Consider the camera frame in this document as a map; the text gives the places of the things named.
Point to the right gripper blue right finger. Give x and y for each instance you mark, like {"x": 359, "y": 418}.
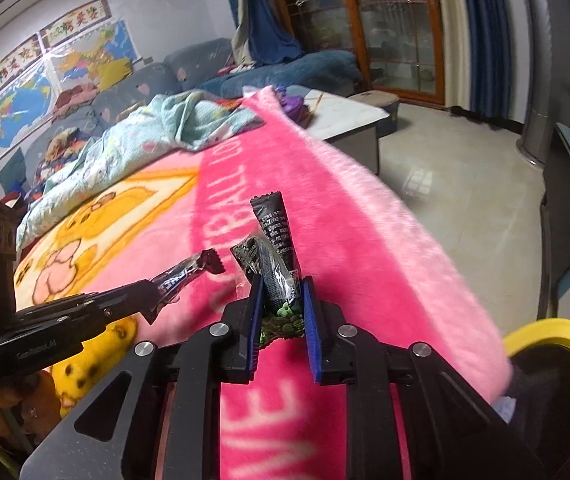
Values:
{"x": 313, "y": 325}

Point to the dark blue curtain left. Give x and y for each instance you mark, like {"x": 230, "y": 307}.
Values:
{"x": 259, "y": 39}

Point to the person's left hand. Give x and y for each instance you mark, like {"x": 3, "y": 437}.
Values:
{"x": 38, "y": 406}

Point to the china map poster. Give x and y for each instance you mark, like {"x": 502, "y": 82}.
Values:
{"x": 102, "y": 57}

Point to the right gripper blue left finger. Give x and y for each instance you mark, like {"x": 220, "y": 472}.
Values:
{"x": 253, "y": 323}

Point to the dark brown candy wrapper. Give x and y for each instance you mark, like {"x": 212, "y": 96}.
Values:
{"x": 172, "y": 281}

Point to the round grey stool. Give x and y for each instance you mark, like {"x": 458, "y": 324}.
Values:
{"x": 388, "y": 102}

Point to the yellow rimmed trash bin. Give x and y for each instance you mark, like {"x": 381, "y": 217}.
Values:
{"x": 536, "y": 404}

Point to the black tv cabinet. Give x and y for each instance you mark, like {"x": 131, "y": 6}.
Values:
{"x": 555, "y": 224}

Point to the white low coffee table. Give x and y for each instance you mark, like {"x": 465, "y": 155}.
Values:
{"x": 348, "y": 125}

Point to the dark blue curtain right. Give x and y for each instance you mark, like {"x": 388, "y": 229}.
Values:
{"x": 490, "y": 58}

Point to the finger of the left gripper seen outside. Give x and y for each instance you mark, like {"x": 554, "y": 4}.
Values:
{"x": 140, "y": 297}

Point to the wooden glass balcony door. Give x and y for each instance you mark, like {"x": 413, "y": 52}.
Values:
{"x": 398, "y": 43}

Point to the world map poster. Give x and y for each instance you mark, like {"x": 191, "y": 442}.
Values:
{"x": 26, "y": 104}

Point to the blue grey sofa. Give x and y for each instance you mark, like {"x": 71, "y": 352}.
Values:
{"x": 201, "y": 66}

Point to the dark blue curtain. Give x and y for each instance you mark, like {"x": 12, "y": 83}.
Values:
{"x": 259, "y": 39}
{"x": 490, "y": 58}

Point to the black green snack wrapper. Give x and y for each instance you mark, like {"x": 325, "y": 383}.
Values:
{"x": 270, "y": 252}

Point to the silver tower air conditioner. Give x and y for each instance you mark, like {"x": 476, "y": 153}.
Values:
{"x": 549, "y": 94}

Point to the light blue cartoon quilt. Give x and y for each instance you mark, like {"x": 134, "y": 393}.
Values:
{"x": 191, "y": 121}

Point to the pink cartoon blanket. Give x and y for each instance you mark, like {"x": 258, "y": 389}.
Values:
{"x": 191, "y": 172}

